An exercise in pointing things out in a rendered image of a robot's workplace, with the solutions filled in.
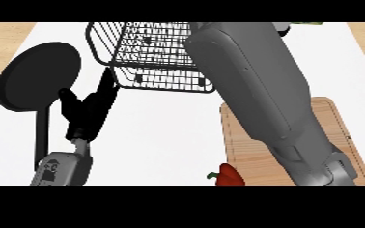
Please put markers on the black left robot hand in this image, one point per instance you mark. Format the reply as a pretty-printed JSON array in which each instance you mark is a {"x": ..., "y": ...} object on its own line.
[{"x": 91, "y": 112}]

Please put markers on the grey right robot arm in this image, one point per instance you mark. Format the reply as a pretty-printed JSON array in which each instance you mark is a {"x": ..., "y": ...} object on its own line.
[{"x": 256, "y": 87}]

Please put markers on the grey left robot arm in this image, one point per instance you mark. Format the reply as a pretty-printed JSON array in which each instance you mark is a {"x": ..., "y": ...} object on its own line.
[{"x": 61, "y": 170}]

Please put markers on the wooden cutting board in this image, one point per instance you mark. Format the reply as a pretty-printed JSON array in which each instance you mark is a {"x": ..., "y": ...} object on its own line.
[{"x": 248, "y": 151}]

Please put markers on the black frying pan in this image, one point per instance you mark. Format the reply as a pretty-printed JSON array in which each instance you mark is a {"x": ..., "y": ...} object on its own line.
[{"x": 41, "y": 74}]

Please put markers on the red bell pepper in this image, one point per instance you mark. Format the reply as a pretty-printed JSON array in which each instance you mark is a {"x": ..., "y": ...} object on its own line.
[{"x": 231, "y": 176}]

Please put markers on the green leafy vegetable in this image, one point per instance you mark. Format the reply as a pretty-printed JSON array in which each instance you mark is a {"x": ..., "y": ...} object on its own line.
[{"x": 308, "y": 23}]

